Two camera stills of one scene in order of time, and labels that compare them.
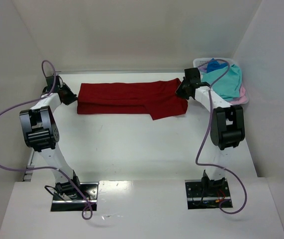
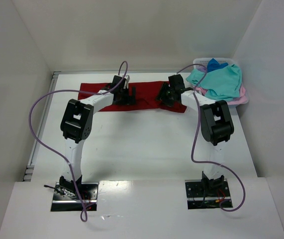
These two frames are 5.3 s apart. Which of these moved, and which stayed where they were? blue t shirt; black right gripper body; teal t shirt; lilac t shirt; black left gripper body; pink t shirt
Moved: black right gripper body; black left gripper body
Stayed: teal t shirt; pink t shirt; lilac t shirt; blue t shirt
